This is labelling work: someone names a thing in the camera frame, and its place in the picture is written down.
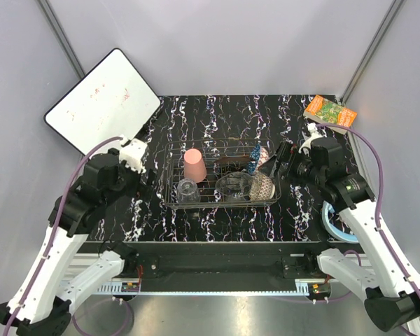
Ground white whiteboard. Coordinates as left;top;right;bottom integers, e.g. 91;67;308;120
44;48;160;155

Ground wire dish rack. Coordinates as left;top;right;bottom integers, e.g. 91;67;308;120
162;138;281;209

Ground blue orange patterned bowl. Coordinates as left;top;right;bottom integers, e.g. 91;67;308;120
247;143;270;174

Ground brown patterned ceramic bowl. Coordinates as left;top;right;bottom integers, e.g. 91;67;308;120
249;171;275;201

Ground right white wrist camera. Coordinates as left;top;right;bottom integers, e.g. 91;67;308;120
298;123;322;153

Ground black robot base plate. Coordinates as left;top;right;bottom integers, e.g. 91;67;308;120
76;241;328;279

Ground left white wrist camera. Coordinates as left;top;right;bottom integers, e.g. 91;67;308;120
119;139;148;174

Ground clear drinking glass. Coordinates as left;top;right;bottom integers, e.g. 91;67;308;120
176;178;200;204

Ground light blue headphones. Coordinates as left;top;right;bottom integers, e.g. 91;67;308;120
321;201;358;244

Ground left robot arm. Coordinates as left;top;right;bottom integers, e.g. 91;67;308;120
0;143;148;335

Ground purple cable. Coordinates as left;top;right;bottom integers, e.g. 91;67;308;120
1;136;136;336
313;122;420;336

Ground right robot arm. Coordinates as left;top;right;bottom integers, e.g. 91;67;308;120
259;136;420;332

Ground clear glass square plate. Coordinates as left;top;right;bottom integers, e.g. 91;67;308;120
215;171;253;202

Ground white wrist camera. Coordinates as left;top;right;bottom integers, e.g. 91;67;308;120
119;139;148;174
298;123;322;153

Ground red floral plate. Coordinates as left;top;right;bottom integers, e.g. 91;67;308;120
214;155;254;165

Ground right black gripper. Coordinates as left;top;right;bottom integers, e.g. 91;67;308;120
258;141;325;188

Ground orange green book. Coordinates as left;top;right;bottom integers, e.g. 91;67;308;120
303;95;357;135

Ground pink plastic cup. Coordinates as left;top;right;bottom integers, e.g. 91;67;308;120
183;148;207;183

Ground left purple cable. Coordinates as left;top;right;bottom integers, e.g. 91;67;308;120
1;136;136;336

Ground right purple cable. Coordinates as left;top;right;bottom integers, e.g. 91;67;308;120
313;122;420;336

